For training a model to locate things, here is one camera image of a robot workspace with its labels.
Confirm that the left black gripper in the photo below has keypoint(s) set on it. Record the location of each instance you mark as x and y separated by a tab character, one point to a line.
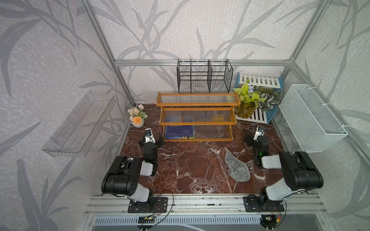
149	144

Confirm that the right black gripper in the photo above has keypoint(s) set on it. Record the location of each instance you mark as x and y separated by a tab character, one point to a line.
256	141

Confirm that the grey fluffy cloth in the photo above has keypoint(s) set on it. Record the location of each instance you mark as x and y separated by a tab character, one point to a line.
237	169

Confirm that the orange wooden bookshelf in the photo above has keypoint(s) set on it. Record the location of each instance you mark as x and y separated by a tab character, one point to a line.
212	114

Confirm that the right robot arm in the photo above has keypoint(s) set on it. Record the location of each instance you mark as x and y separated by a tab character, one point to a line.
299	175

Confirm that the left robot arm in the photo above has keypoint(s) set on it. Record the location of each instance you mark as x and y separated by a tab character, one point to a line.
122	180

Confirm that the flower pot with orange flowers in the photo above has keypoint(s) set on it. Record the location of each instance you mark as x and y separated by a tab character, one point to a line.
137	115

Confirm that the green potted plant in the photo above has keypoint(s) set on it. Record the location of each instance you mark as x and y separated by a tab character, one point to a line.
248	98

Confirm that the variegated dark leaf plant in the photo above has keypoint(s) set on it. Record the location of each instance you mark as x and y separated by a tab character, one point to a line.
268	99

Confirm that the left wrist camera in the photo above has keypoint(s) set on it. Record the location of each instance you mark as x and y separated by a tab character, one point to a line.
148	136

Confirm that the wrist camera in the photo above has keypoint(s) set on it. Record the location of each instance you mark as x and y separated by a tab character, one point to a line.
260	130
148	136

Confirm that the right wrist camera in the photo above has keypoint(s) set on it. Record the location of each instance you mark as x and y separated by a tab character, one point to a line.
260	130

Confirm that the white mesh wall basket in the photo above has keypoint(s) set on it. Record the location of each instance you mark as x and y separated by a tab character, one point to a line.
312	123

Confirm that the white slatted crate blue frame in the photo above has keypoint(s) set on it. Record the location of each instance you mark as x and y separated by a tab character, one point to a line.
260	82

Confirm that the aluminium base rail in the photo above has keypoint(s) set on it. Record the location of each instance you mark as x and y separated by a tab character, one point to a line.
205	204

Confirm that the clear acrylic wall shelf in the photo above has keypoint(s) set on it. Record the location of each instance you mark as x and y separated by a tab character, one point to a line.
78	132

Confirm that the black wire rack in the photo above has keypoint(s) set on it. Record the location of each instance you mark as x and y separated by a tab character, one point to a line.
204	76

